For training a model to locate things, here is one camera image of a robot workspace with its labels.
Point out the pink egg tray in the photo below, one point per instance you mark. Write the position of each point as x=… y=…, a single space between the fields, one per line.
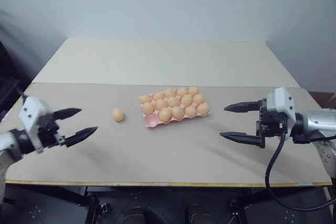
x=151 y=122

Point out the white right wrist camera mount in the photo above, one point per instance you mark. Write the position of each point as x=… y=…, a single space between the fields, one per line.
x=282 y=100

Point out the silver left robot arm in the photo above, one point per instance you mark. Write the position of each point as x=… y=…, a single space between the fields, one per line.
x=10 y=140

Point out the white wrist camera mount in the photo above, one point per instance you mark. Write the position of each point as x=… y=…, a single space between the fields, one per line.
x=282 y=100
x=32 y=113

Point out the beige egg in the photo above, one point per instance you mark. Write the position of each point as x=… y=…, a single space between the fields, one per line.
x=145 y=99
x=117 y=114
x=173 y=102
x=190 y=111
x=170 y=93
x=165 y=114
x=177 y=112
x=193 y=91
x=182 y=92
x=160 y=104
x=186 y=100
x=148 y=108
x=203 y=108
x=198 y=99
x=158 y=96

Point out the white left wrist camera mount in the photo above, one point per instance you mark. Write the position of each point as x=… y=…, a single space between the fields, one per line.
x=32 y=113

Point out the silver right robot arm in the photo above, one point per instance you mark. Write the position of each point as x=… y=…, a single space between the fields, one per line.
x=315 y=123

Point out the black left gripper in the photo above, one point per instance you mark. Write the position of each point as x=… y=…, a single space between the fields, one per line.
x=50 y=132

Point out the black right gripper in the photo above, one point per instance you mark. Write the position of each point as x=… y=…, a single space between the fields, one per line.
x=270 y=124

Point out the black table frame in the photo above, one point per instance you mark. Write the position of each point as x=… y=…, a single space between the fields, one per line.
x=65 y=195

